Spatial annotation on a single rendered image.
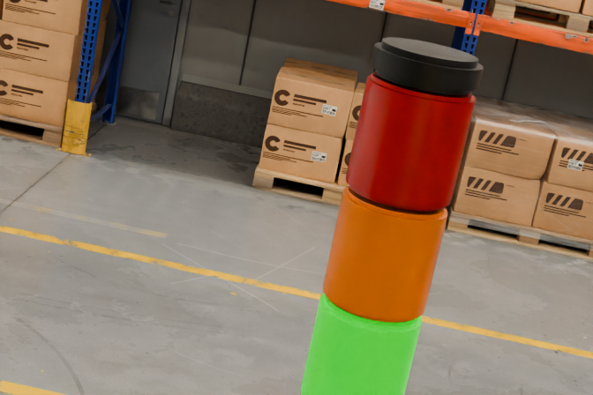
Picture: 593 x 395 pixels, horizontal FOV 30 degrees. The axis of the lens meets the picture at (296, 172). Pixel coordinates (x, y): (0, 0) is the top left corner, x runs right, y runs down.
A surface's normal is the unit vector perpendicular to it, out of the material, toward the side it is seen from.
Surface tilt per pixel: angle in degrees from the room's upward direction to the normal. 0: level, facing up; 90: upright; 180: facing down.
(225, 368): 0
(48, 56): 90
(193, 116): 90
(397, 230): 90
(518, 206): 90
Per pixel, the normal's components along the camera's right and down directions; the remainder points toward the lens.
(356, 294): -0.48, 0.15
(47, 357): 0.19, -0.94
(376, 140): -0.69, 0.07
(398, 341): 0.50, 0.33
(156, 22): -0.09, 0.26
